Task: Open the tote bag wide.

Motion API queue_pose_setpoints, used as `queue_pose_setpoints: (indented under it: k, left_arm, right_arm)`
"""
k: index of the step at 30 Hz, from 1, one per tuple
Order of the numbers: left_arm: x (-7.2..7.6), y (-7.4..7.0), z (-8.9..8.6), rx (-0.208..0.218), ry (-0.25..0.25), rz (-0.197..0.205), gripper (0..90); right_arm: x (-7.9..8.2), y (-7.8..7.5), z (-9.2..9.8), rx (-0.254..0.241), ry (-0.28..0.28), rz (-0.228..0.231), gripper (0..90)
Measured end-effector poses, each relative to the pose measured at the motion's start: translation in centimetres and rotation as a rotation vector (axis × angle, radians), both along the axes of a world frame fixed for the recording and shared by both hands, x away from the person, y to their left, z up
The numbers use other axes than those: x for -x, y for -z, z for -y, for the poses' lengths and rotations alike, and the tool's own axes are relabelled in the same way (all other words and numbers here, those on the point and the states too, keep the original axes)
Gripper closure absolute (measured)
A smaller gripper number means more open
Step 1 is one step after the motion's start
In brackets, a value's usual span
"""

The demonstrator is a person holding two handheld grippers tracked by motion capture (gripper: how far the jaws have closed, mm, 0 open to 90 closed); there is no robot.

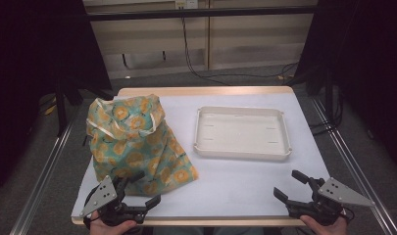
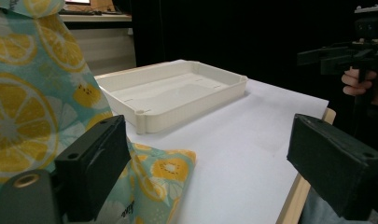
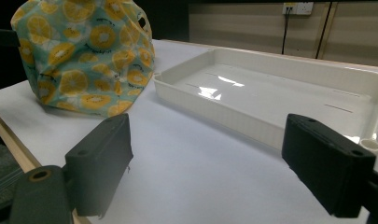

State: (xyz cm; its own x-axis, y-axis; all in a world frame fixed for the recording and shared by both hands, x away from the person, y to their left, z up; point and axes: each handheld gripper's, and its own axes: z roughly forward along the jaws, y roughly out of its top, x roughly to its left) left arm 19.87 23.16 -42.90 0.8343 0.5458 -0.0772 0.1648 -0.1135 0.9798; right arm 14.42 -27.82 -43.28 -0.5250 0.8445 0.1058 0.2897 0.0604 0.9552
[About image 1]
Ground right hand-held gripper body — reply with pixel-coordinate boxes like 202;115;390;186
287;176;376;227

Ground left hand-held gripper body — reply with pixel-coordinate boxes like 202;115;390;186
78;175;149;228

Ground fruit print fabric bag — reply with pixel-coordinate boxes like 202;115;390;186
85;93;200;198

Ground white plastic tray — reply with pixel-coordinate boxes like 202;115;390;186
192;106;293;162

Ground person's left hand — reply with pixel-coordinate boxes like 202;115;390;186
89;210;138;235

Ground person's right hand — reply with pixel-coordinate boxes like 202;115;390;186
298;213;349;235

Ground black metal stand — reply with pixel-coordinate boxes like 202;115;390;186
53;76;70;137

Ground yellow tape piece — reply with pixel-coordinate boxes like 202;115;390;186
43;103;58;116

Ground dark curtain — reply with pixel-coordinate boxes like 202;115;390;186
293;0;397;172
0;0;114;200

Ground black horizontal bar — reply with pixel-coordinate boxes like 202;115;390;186
86;5;318;23

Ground aluminium rail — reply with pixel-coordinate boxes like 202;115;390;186
9;118;76;235
310;97;395;235

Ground black cable bundle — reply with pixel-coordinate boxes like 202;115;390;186
308;87;346;136

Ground black floor cable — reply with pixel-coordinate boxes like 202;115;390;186
180;17;300;86

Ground white wall socket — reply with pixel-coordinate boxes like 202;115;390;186
174;0;200;10

